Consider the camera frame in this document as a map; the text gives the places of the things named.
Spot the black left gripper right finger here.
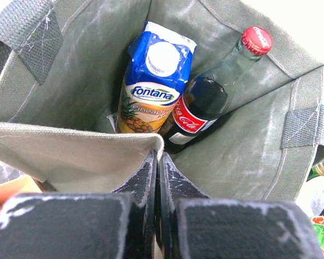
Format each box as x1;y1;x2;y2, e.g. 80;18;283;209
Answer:
156;153;323;258

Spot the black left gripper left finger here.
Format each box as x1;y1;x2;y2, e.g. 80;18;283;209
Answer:
0;151;157;258

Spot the cola glass bottle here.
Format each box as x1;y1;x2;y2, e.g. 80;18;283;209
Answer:
159;26;273;153

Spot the blue pineapple juice carton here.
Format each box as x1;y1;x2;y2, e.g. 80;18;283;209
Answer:
116;22;197;133

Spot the green canvas tote bag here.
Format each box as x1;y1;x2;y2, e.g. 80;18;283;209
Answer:
0;1;324;200

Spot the orange plastic organizer basket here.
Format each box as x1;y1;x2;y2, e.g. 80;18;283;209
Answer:
0;175;42;210

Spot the green glass bottle centre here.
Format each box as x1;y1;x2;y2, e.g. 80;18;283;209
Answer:
307;160;324;181

